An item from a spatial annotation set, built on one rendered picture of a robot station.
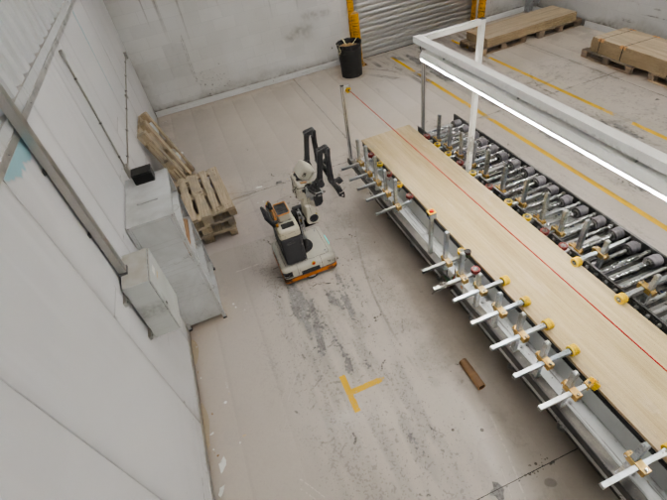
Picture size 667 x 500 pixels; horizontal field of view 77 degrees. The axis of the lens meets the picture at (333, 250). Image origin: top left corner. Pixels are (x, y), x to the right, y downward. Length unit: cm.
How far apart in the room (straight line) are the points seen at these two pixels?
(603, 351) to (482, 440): 123
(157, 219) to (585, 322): 365
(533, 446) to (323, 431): 176
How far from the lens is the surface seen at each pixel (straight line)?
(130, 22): 1001
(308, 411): 422
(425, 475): 393
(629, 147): 263
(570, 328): 368
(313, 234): 532
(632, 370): 362
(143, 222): 418
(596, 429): 363
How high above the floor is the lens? 373
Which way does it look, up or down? 43 degrees down
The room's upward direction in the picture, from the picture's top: 11 degrees counter-clockwise
